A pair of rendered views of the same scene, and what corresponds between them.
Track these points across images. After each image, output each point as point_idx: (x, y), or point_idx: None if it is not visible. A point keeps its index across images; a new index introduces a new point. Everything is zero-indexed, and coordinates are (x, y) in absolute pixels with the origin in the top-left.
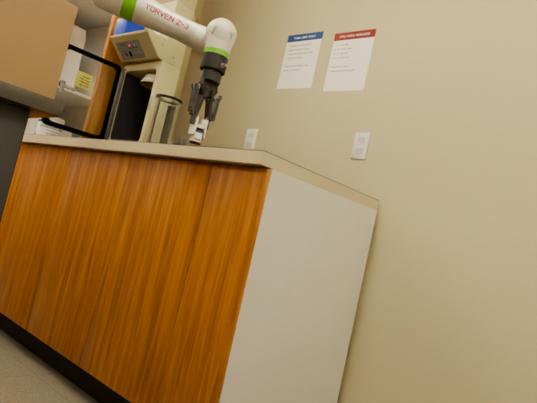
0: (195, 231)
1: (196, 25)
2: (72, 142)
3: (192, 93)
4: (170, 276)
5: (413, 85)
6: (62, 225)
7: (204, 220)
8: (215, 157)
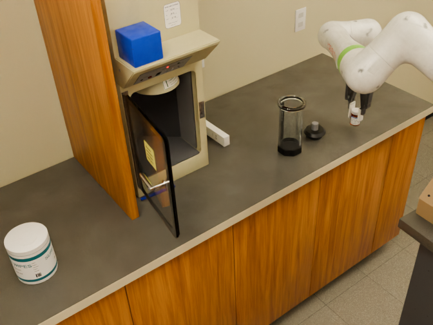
0: (386, 168)
1: (350, 35)
2: (247, 213)
3: (370, 95)
4: (372, 200)
5: None
6: (250, 269)
7: (392, 159)
8: (406, 126)
